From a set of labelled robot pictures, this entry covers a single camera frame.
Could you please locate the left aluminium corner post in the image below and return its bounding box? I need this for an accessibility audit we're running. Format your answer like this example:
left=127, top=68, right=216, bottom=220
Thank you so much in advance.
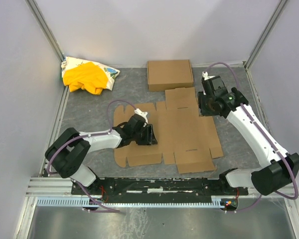
left=25, top=0, right=64, bottom=62

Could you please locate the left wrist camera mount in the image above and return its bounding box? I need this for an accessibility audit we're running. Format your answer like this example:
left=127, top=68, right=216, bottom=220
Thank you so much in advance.
left=134, top=108, right=148, bottom=123

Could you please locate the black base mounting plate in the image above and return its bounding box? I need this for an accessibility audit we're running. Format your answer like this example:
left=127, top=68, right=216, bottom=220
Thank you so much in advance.
left=71, top=177, right=249, bottom=203

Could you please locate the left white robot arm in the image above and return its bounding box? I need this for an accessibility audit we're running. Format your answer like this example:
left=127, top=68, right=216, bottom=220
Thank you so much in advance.
left=45, top=112, right=158, bottom=187

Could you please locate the right aluminium corner post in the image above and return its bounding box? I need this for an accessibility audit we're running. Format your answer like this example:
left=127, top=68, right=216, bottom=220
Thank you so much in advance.
left=244, top=0, right=290, bottom=70

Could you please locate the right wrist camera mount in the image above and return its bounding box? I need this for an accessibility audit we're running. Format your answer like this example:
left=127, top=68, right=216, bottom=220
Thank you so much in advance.
left=202, top=71, right=213, bottom=81

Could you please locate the aluminium corner post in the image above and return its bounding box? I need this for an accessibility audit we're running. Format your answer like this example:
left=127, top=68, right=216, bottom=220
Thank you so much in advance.
left=25, top=0, right=64, bottom=62
left=244, top=0, right=290, bottom=70

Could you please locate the cardboard box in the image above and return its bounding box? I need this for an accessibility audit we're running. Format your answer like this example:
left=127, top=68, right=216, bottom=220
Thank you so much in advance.
left=147, top=60, right=194, bottom=92
left=114, top=87, right=224, bottom=174

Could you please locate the yellow cloth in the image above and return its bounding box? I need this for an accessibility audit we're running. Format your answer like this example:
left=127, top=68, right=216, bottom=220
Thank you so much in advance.
left=63, top=62, right=109, bottom=95

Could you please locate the slotted cable duct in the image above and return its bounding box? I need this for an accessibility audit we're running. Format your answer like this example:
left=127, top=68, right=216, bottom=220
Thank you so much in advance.
left=36, top=196, right=227, bottom=207

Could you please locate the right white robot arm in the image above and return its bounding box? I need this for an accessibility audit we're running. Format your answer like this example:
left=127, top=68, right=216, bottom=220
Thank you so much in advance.
left=198, top=72, right=299, bottom=196

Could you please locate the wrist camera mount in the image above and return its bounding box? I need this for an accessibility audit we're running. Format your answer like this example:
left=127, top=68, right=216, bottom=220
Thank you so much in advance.
left=134, top=108, right=148, bottom=123
left=202, top=71, right=213, bottom=81

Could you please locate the folded cardboard box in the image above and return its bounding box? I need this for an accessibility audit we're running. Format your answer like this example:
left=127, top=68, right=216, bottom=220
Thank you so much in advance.
left=147, top=60, right=194, bottom=92

